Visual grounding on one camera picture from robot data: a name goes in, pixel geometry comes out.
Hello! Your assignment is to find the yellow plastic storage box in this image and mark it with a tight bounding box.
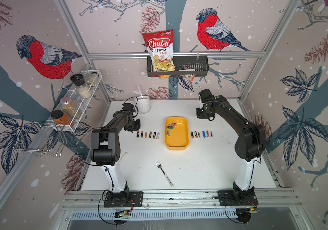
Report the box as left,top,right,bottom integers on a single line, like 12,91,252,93
164,117,190,150

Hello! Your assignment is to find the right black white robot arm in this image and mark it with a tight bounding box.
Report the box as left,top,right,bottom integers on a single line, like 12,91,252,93
196,89,266,207

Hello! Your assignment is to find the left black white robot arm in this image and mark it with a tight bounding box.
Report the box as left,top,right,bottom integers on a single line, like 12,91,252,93
91,110,140,208

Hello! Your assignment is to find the white ceramic cup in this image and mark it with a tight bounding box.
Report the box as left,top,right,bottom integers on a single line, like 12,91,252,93
134,96,150,114

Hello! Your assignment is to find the silver metal fork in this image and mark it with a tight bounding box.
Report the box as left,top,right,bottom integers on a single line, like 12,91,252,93
155,160,174,187

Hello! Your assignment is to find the small clear spice jar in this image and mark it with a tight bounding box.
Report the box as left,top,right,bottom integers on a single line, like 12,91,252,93
87,72,99,87

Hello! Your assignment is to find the silver lid spice jar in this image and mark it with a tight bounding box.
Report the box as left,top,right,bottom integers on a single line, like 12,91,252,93
60,97,82,119

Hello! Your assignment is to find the clear acrylic spice rack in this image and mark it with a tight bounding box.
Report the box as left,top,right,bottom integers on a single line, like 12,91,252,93
46,70,102,133

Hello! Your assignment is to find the red spice jar black lid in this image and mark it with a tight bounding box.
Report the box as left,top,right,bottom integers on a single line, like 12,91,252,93
51,110,72,126

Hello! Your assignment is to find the red cassava chips bag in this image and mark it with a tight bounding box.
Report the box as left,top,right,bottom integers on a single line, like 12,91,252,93
142,30,175,72

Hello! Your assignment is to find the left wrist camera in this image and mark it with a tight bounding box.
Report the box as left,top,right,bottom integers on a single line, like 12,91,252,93
121,103,135,114

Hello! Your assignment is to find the silver spoon white handle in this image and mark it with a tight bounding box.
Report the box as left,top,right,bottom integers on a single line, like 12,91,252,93
119,152,128,163

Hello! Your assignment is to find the black wall basket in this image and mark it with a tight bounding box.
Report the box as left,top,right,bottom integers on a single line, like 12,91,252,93
146,56,209,78

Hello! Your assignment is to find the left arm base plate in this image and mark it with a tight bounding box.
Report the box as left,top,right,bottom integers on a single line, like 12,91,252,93
102,191,143,208

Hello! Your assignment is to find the wire rack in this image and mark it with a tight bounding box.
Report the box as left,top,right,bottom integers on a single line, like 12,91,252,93
12,122,68,158

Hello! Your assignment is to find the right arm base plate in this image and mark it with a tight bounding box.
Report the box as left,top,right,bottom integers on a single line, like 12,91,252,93
217,189,259,206

